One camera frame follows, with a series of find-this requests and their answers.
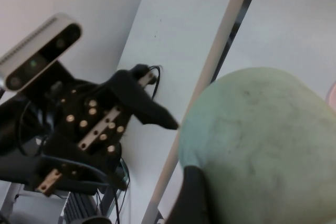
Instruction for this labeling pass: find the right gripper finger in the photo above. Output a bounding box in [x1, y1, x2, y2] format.
[165, 165, 211, 224]

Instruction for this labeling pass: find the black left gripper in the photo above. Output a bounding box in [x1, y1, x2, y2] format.
[34, 61, 181, 196]

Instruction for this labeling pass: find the green marbled plastic cup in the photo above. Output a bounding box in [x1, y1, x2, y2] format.
[178, 67, 336, 224]

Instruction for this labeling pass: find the pale pink marbled cup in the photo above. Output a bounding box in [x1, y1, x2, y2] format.
[324, 81, 336, 104]

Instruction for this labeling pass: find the black ribbed device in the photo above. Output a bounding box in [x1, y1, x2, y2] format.
[64, 191, 102, 218]

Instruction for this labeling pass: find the beige board edge strip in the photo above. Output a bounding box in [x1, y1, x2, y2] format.
[141, 0, 254, 224]

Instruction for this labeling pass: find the blue cable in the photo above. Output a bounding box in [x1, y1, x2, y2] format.
[41, 154, 129, 190]

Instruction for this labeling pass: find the thin black cable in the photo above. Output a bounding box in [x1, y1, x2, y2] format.
[146, 65, 163, 103]

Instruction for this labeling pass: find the grey metal frame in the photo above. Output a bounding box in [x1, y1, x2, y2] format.
[0, 182, 70, 224]

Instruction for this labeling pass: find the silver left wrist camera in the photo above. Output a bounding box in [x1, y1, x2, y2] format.
[0, 13, 83, 92]

